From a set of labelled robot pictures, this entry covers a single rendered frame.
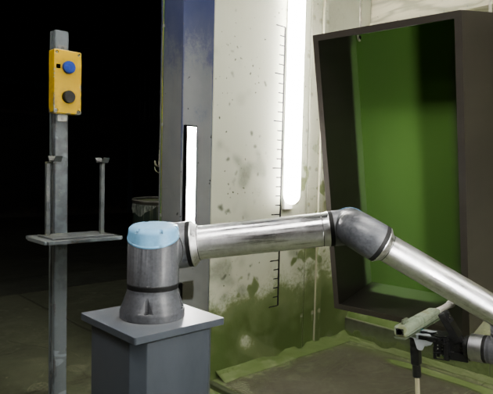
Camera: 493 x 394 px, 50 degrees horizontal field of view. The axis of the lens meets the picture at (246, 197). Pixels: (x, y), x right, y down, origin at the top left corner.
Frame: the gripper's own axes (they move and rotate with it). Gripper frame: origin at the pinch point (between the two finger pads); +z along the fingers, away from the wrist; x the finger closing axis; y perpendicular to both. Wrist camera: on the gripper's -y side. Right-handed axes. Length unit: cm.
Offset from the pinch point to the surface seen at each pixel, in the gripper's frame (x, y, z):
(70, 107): -57, -92, 118
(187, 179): -13, -60, 98
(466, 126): 14, -73, -18
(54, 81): -64, -102, 118
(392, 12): 131, -153, 60
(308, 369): 46, 43, 77
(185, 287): -14, -10, 103
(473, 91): 20, -85, -19
